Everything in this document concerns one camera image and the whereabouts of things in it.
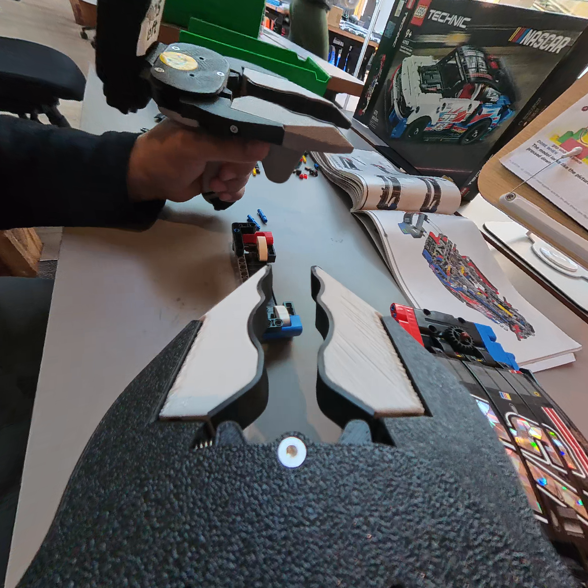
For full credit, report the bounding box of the wooden post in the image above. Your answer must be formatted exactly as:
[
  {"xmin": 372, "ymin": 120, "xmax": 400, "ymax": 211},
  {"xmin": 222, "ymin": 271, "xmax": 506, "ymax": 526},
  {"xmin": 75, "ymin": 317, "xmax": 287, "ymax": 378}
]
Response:
[{"xmin": 0, "ymin": 228, "xmax": 42, "ymax": 276}]

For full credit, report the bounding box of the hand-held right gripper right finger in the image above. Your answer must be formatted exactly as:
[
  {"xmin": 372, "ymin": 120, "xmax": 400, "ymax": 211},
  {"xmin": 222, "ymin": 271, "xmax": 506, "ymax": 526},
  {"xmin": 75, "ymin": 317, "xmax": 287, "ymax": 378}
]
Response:
[{"xmin": 311, "ymin": 266, "xmax": 427, "ymax": 421}]

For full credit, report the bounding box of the green storage bin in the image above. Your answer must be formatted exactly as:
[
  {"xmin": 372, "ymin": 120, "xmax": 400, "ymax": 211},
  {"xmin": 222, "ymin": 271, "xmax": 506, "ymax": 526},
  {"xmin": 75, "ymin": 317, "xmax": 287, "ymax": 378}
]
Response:
[{"xmin": 164, "ymin": 0, "xmax": 330, "ymax": 97}]

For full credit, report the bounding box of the grey desk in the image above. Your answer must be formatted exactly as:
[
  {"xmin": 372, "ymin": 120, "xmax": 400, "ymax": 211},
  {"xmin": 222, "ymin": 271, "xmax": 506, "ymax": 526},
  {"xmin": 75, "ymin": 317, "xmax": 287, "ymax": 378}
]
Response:
[{"xmin": 5, "ymin": 65, "xmax": 588, "ymax": 588}]

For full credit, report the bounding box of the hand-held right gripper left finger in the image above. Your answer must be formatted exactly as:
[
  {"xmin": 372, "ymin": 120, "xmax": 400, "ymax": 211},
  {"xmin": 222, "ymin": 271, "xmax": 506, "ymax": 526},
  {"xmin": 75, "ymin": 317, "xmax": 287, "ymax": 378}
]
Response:
[{"xmin": 160, "ymin": 266, "xmax": 274, "ymax": 423}]

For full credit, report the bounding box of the white stand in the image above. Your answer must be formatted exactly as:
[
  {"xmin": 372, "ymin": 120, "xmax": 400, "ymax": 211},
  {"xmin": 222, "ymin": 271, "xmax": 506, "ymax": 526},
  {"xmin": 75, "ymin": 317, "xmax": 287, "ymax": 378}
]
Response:
[{"xmin": 483, "ymin": 189, "xmax": 588, "ymax": 322}]

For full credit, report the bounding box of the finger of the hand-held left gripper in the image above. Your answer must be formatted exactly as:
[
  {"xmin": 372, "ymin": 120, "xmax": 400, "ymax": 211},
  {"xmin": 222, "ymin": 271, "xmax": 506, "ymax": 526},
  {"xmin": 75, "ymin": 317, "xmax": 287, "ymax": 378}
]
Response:
[
  {"xmin": 237, "ymin": 67, "xmax": 353, "ymax": 129},
  {"xmin": 225, "ymin": 95, "xmax": 356, "ymax": 184}
]

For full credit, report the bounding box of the red black toy race car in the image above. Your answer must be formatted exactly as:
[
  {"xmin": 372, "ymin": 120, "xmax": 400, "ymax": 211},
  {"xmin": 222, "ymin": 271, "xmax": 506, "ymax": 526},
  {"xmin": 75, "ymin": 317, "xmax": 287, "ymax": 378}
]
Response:
[{"xmin": 391, "ymin": 302, "xmax": 588, "ymax": 570}]

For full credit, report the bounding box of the black office chair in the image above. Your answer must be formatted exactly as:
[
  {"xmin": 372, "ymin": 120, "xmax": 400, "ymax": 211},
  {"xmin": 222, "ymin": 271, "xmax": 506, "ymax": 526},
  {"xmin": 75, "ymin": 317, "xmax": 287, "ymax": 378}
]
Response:
[{"xmin": 0, "ymin": 37, "xmax": 88, "ymax": 127}]

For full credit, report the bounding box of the person's left hand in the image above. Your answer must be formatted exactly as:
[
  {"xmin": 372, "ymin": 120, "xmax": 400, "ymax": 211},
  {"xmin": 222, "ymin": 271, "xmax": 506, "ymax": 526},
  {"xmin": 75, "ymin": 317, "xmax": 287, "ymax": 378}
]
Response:
[{"xmin": 127, "ymin": 118, "xmax": 274, "ymax": 207}]

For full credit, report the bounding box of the person's left forearm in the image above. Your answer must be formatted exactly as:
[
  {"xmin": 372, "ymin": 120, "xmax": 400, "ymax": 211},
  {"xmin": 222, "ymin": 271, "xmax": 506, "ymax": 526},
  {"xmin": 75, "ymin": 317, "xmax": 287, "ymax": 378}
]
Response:
[{"xmin": 0, "ymin": 115, "xmax": 166, "ymax": 230}]

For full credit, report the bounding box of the small toy brick assembly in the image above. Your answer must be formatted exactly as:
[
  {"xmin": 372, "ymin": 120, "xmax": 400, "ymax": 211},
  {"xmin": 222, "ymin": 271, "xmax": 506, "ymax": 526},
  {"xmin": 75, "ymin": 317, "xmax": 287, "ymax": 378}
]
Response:
[{"xmin": 231, "ymin": 221, "xmax": 304, "ymax": 342}]

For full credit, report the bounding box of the person's black clothing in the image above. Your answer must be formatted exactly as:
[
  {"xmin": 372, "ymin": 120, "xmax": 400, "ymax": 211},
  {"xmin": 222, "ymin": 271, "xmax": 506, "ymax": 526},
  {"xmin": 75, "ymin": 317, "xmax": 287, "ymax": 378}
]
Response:
[{"xmin": 0, "ymin": 276, "xmax": 56, "ymax": 588}]

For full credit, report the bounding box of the printed paper sheet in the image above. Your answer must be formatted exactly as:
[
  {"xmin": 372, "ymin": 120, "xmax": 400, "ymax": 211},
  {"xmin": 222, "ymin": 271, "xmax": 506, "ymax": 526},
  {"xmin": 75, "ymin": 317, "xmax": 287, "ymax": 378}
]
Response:
[{"xmin": 524, "ymin": 92, "xmax": 588, "ymax": 230}]

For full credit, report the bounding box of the open instruction booklet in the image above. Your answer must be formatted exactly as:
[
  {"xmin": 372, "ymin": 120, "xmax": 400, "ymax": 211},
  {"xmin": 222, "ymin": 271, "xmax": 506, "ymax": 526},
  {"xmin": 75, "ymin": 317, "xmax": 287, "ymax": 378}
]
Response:
[{"xmin": 313, "ymin": 147, "xmax": 581, "ymax": 373}]

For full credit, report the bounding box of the toy set box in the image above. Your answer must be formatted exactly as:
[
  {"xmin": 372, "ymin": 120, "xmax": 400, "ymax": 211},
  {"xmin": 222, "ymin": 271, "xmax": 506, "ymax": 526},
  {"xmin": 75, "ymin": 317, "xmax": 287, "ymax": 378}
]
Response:
[{"xmin": 354, "ymin": 0, "xmax": 588, "ymax": 180}]

